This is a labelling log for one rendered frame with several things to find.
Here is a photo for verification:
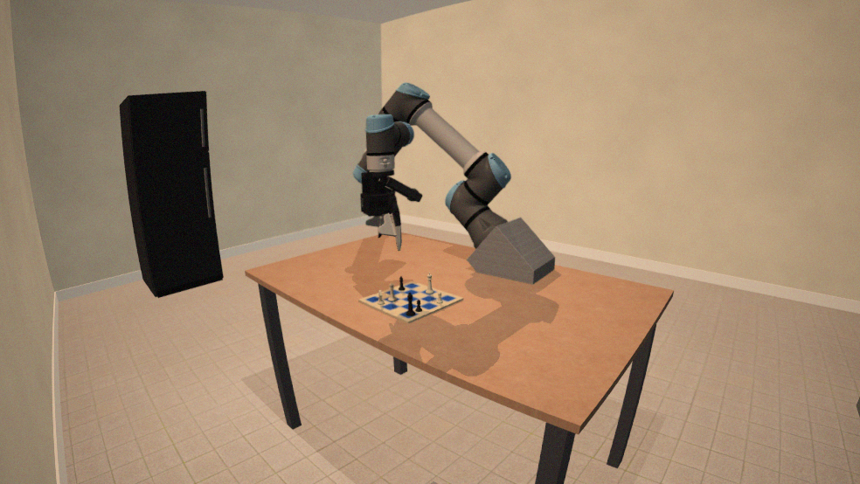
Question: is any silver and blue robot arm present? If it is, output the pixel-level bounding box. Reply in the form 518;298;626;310
353;82;511;249

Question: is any blue and cream chessboard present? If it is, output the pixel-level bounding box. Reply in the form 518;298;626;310
358;281;463;323

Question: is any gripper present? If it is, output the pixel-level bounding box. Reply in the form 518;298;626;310
361;170;402;251

